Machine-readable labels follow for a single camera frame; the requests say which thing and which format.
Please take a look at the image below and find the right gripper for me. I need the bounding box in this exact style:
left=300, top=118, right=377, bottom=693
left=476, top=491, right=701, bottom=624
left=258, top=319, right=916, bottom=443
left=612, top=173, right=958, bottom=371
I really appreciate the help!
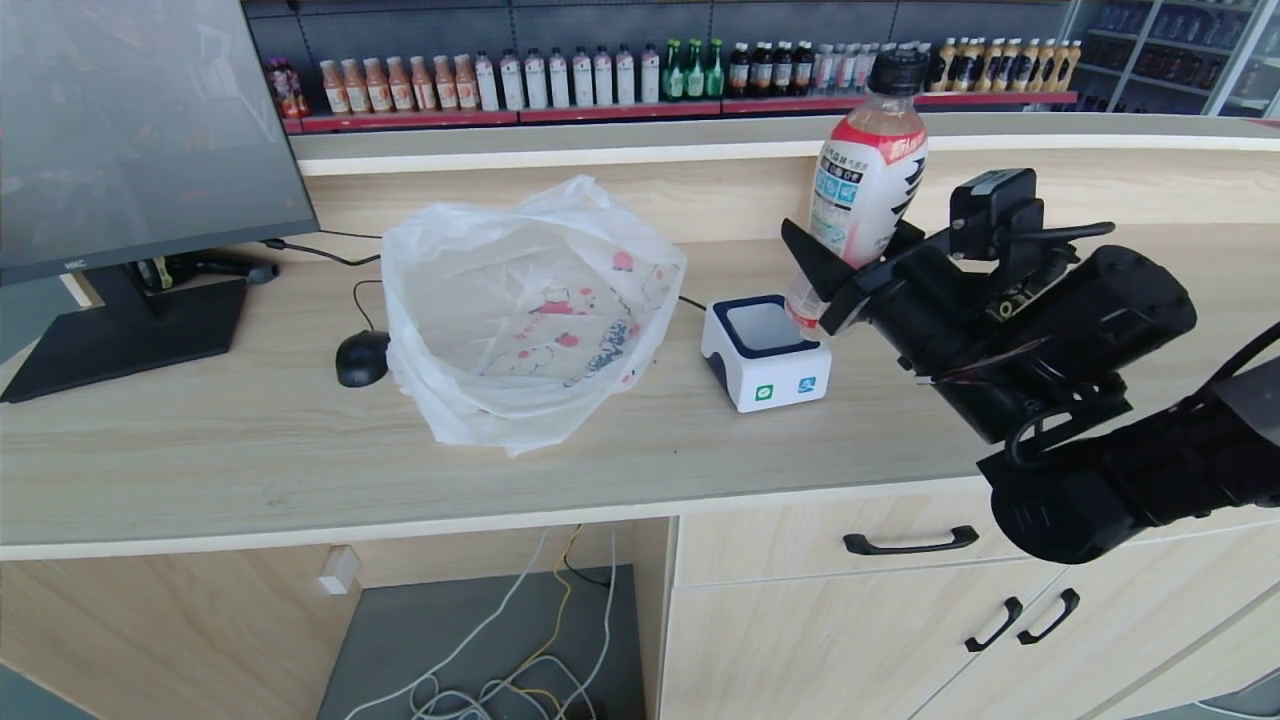
left=781, top=218, right=1004, bottom=381

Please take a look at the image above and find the pink label drink bottle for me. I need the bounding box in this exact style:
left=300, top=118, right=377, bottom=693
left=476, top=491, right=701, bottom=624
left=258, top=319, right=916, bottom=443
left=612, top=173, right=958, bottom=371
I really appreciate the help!
left=784, top=45, right=933, bottom=333

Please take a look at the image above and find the white barcode scanner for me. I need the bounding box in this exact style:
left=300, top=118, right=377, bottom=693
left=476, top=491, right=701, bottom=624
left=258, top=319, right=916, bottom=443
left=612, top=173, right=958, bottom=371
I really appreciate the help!
left=700, top=293, right=834, bottom=415

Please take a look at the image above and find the white plastic shopping bag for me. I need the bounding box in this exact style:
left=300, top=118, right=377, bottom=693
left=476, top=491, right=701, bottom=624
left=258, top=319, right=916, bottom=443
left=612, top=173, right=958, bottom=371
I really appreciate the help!
left=380, top=175, right=689, bottom=458

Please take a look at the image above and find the black handheld barcode scanner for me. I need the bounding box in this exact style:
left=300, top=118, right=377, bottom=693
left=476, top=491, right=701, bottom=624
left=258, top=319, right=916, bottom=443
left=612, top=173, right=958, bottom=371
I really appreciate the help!
left=133, top=254, right=281, bottom=294

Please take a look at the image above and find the wooden drawer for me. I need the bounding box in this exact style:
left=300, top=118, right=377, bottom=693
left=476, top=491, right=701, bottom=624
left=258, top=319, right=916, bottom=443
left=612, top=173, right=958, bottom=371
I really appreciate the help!
left=674, top=488, right=1033, bottom=590

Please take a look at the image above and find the row of bottles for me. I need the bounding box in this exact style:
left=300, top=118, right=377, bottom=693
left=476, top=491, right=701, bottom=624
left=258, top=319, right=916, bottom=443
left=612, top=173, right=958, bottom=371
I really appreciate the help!
left=264, top=37, right=1084, bottom=120

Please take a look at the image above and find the black shop shelf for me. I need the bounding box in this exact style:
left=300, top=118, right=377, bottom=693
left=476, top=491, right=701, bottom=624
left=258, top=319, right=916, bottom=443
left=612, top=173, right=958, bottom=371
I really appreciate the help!
left=243, top=0, right=1083, bottom=136

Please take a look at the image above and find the wooden cupboard door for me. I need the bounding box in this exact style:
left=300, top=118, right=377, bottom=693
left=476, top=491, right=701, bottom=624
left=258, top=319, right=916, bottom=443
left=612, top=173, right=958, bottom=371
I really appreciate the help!
left=659, top=558, right=1069, bottom=720
left=913, top=520, right=1280, bottom=720

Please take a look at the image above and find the black computer mouse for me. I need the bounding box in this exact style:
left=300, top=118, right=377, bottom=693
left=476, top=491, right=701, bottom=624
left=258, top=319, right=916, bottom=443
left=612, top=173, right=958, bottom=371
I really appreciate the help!
left=335, top=330, right=392, bottom=389

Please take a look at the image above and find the white shop shelf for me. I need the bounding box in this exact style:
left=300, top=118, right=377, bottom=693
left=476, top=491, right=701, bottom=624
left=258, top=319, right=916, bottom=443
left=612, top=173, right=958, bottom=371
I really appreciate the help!
left=1058, top=0, right=1280, bottom=120

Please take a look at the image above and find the wooden counter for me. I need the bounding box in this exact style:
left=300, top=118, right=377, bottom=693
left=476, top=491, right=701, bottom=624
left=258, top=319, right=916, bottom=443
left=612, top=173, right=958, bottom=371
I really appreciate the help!
left=0, top=112, right=1280, bottom=720

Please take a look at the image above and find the black computer monitor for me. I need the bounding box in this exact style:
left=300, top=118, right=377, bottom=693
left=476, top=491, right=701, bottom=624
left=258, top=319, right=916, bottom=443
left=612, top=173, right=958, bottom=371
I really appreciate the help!
left=0, top=0, right=321, bottom=405

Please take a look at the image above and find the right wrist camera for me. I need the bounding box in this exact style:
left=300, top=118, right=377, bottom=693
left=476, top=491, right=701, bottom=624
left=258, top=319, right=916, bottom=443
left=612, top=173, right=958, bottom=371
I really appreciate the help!
left=948, top=168, right=1048, bottom=293

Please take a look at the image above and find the white cable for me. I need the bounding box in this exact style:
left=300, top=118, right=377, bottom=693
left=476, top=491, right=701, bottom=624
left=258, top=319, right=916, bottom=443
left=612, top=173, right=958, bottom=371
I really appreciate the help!
left=343, top=528, right=553, bottom=720
left=478, top=528, right=619, bottom=720

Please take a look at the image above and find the yellow cable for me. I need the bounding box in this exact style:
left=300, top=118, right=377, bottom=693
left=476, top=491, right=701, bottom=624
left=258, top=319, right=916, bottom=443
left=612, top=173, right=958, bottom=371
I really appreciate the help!
left=497, top=523, right=585, bottom=717

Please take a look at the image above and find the black mouse cable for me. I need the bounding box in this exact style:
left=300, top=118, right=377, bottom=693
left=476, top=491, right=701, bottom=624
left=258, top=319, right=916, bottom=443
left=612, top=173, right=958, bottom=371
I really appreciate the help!
left=351, top=279, right=385, bottom=335

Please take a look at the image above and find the black monitor cable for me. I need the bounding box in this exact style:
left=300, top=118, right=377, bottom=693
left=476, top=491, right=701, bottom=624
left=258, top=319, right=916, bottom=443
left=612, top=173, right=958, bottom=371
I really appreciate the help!
left=262, top=231, right=384, bottom=268

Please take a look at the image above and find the small white wall box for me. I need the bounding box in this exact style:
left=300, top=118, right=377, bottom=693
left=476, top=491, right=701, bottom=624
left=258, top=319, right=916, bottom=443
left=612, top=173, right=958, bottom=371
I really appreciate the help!
left=317, top=545, right=361, bottom=597

